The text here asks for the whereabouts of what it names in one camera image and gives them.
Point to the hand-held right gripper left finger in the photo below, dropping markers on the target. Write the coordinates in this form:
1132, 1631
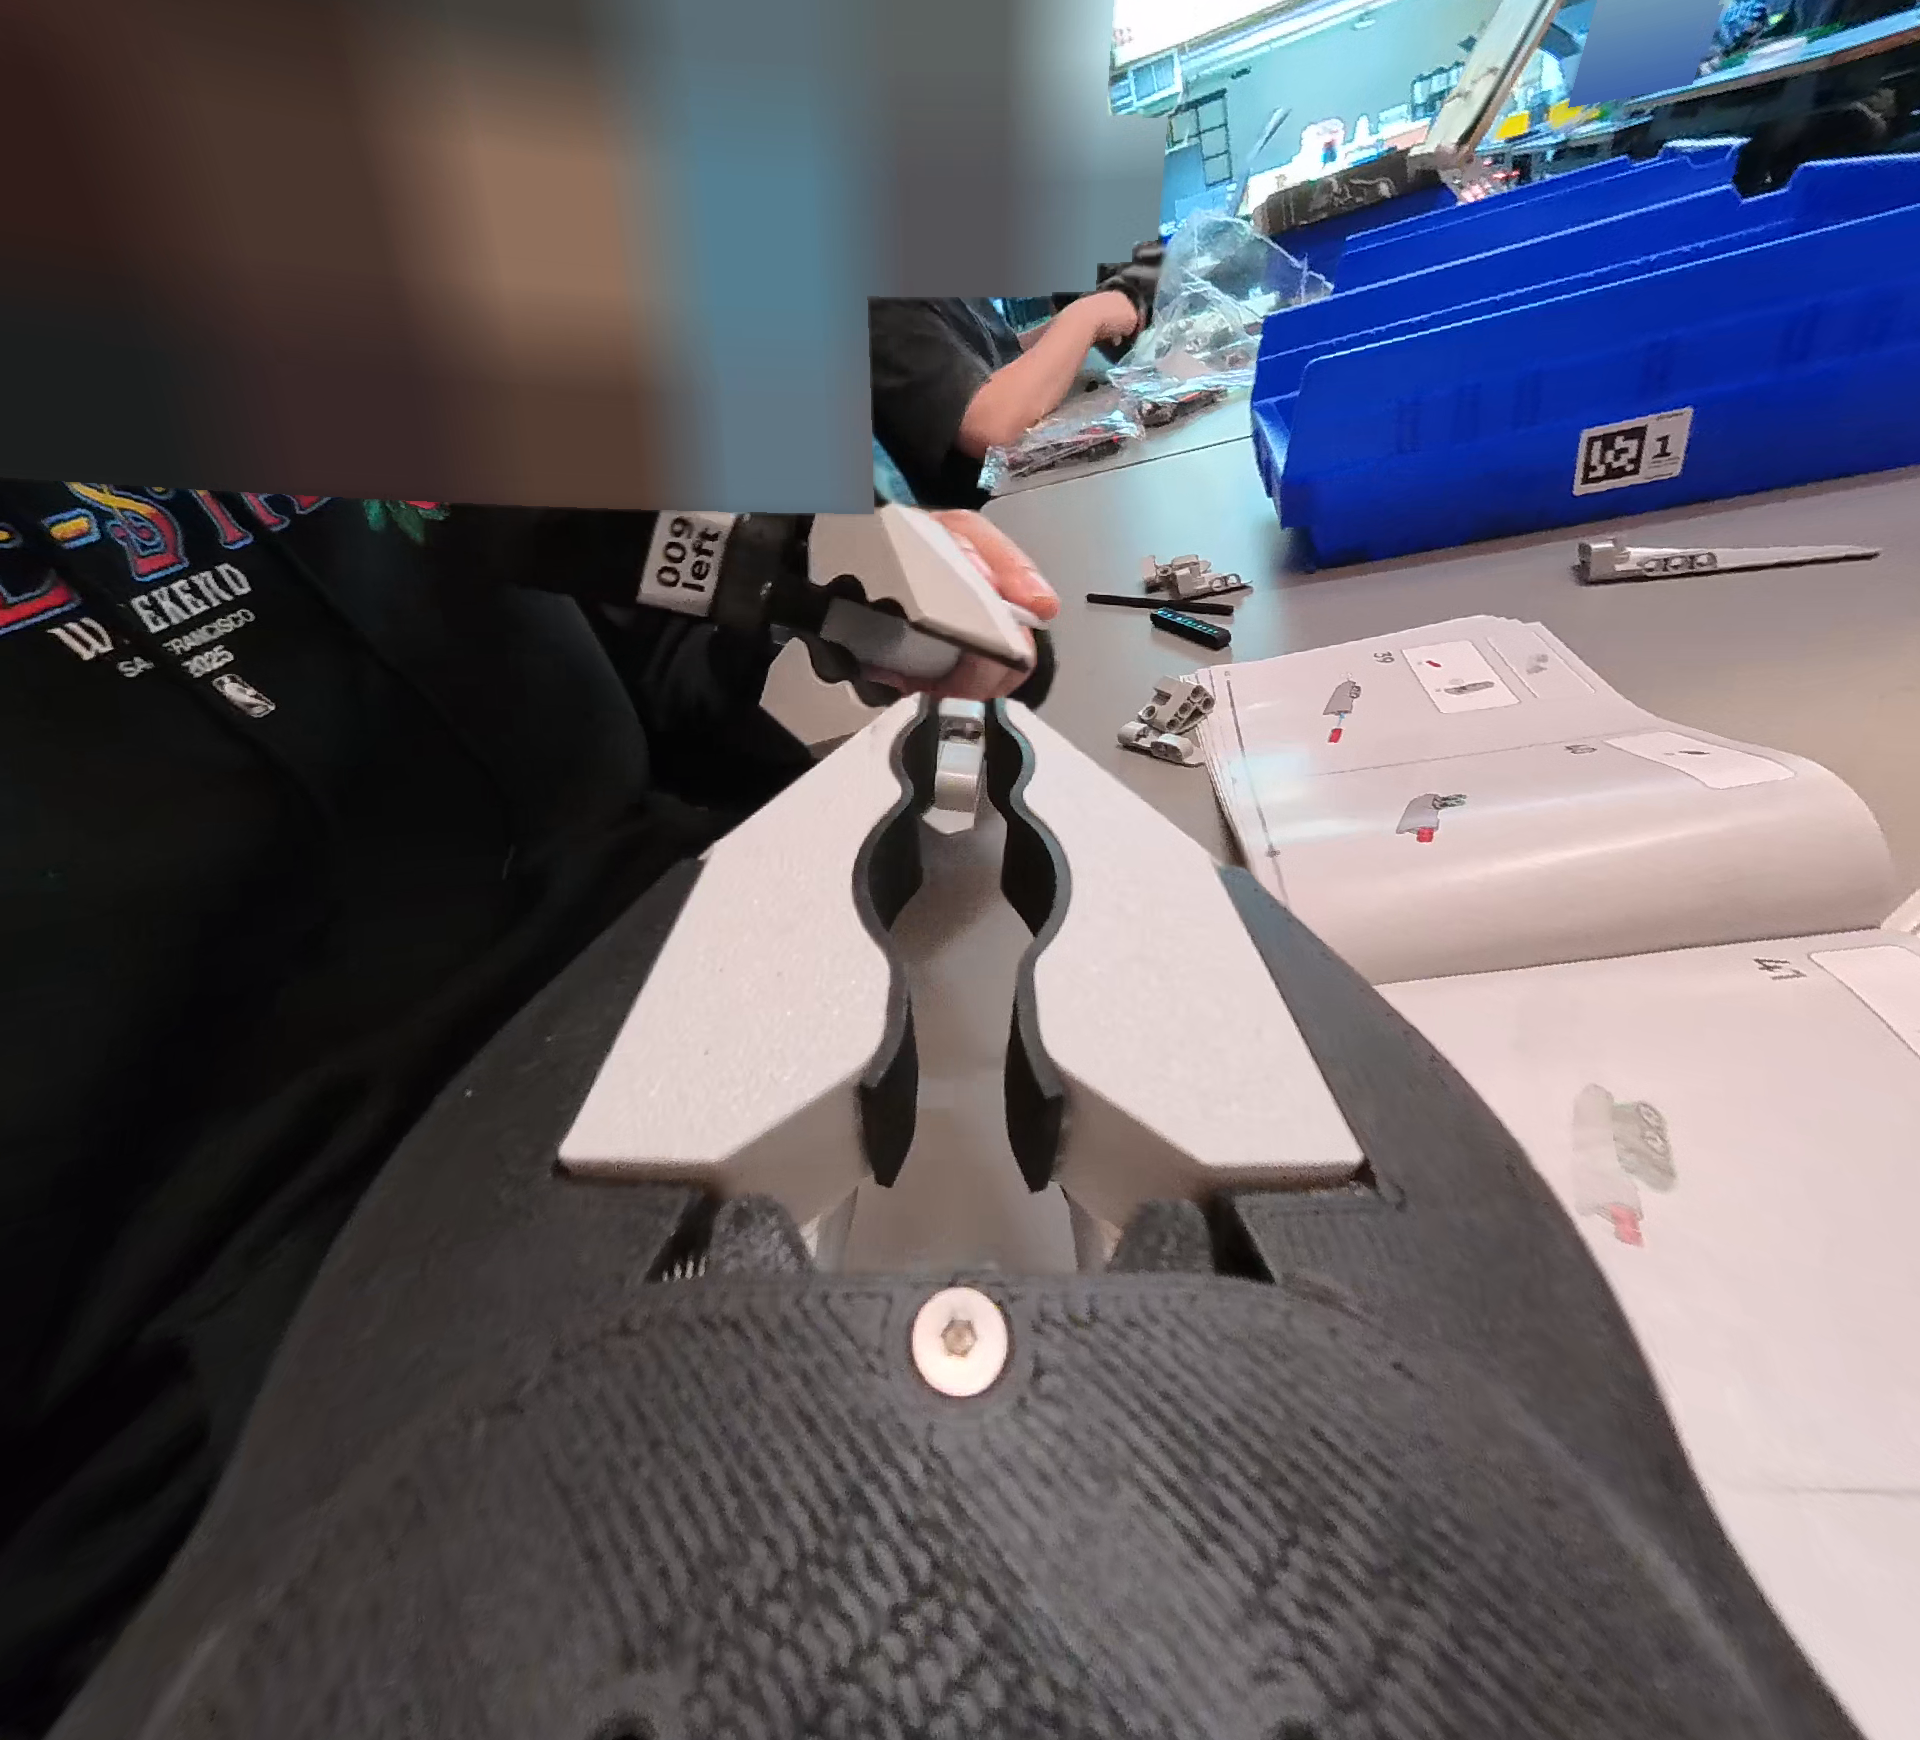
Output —
721, 1005

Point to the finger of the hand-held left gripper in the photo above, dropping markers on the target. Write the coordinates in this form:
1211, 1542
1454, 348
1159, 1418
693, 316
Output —
939, 585
819, 713

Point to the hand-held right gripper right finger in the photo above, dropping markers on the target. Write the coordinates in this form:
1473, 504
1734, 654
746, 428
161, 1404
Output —
1184, 1021

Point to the grey building brick piece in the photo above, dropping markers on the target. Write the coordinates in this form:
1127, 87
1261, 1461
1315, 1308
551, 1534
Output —
956, 764

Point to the another person's forearm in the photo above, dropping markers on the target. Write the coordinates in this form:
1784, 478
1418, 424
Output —
1035, 375

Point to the person's left forearm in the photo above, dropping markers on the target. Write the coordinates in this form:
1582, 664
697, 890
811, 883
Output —
601, 631

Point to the person's left hand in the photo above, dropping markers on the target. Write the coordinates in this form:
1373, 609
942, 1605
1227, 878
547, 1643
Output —
1013, 563

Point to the bag of black parts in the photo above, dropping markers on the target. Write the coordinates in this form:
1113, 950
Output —
1059, 446
1184, 398

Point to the thin black axle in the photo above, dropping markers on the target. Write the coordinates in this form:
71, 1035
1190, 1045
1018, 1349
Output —
1155, 602

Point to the grey brick assembly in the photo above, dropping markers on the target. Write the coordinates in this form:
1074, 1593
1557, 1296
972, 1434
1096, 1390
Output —
1192, 578

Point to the grey holed beam bricks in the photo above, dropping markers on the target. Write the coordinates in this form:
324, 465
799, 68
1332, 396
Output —
1171, 721

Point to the open instruction booklet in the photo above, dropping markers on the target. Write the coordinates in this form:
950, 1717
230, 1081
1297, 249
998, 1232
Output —
1500, 841

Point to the clear crumpled plastic bag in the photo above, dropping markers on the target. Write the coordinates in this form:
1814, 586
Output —
1215, 300

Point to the blue bin with white tag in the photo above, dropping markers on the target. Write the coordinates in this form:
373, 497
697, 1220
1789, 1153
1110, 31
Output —
1500, 420

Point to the long grey wedge brick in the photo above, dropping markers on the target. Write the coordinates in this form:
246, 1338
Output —
1711, 559

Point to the blue plastic bin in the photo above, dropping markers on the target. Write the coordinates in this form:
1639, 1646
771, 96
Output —
1575, 224

